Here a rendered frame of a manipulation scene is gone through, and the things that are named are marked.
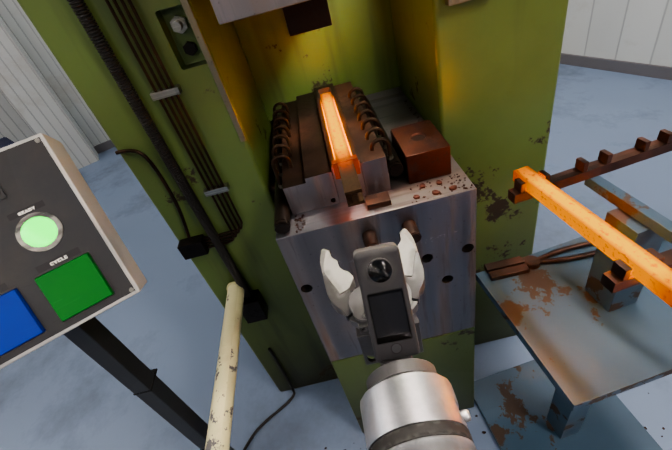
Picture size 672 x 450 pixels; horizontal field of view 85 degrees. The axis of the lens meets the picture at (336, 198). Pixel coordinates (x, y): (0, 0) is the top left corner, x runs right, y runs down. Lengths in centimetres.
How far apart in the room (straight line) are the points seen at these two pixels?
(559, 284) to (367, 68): 73
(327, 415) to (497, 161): 103
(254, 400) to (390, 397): 128
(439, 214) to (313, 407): 100
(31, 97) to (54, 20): 337
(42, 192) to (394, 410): 57
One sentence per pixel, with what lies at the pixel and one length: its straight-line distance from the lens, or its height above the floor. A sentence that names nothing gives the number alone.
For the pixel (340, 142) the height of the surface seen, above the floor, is 101.
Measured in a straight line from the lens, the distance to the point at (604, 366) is 83.
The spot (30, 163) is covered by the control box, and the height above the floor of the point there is 117.
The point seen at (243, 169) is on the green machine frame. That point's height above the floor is 96.
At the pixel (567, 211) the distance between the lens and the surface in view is 66.
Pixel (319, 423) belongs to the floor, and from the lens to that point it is 150.
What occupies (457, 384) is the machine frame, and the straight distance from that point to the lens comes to 129.
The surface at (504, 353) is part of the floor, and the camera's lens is 156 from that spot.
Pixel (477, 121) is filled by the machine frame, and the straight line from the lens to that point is 89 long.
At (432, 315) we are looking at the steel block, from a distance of 95.
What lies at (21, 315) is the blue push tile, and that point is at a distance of 71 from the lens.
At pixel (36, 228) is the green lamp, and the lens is 69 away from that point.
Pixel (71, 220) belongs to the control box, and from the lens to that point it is 68.
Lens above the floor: 135
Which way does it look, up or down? 37 degrees down
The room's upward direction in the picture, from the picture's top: 16 degrees counter-clockwise
